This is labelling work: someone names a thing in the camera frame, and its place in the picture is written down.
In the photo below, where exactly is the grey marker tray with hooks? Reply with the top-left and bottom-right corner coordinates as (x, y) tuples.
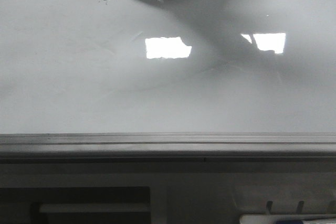
(233, 185), (335, 219)

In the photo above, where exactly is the white marker in tray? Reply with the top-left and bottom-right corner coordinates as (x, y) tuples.
(239, 214), (335, 224)

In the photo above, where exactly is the white whiteboard with aluminium frame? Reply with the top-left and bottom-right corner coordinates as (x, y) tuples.
(1, 0), (335, 160)

